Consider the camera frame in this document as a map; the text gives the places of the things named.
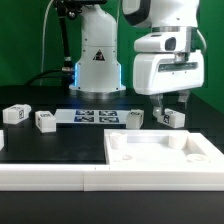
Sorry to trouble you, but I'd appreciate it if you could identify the white square tabletop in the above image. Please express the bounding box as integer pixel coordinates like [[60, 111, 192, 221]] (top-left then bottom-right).
[[104, 129, 224, 165]]

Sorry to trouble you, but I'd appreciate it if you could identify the white marker sheet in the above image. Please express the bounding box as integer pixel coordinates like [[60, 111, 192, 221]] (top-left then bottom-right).
[[55, 109, 128, 124]]

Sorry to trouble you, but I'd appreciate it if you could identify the black cable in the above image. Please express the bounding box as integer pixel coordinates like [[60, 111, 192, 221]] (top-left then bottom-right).
[[23, 68, 69, 87]]

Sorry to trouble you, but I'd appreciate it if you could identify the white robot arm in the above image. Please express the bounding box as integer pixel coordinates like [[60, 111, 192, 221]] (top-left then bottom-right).
[[70, 0, 204, 116]]

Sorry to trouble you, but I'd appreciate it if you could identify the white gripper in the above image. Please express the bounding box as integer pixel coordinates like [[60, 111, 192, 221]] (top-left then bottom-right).
[[133, 50, 204, 116]]

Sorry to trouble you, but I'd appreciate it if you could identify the white front fence wall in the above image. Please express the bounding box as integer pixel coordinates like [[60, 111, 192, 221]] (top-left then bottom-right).
[[0, 164, 224, 192]]

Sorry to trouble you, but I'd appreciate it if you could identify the white cable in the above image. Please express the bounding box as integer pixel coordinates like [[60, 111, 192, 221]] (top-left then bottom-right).
[[39, 0, 55, 87]]

